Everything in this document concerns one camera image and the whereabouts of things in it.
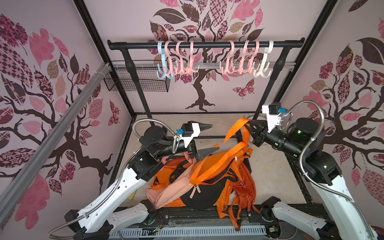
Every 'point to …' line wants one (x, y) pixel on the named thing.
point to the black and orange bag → (209, 176)
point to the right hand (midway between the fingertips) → (245, 119)
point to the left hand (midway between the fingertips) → (213, 138)
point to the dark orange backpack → (237, 194)
